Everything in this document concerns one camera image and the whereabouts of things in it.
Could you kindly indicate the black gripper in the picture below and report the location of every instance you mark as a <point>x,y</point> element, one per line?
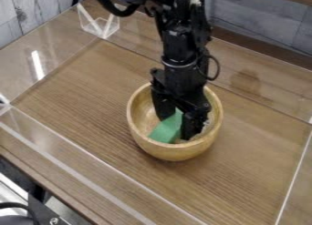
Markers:
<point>176,89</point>

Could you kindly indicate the green rectangular block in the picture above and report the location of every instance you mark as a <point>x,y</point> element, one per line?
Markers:
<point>166,131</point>

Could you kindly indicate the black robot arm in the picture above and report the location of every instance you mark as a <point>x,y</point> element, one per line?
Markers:
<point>181,24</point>

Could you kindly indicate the wooden bowl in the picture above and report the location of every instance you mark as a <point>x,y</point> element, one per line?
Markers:
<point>142,120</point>

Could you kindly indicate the clear acrylic tray wall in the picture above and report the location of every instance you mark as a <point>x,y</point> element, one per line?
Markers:
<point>64,131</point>

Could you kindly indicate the clear acrylic corner bracket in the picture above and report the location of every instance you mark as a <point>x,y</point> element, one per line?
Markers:
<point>96,26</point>

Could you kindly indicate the black metal stand bracket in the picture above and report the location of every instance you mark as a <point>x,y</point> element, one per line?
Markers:
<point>47,217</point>

